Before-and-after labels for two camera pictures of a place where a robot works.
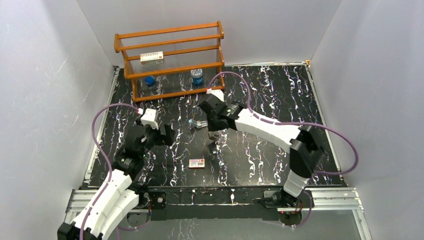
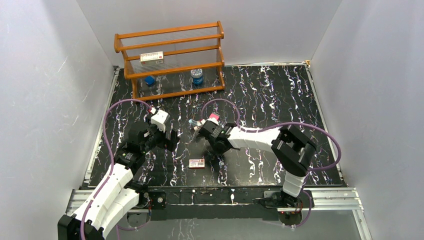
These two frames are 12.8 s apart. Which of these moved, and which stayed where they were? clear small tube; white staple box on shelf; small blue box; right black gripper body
Moved: right black gripper body
Stayed: white staple box on shelf; small blue box; clear small tube
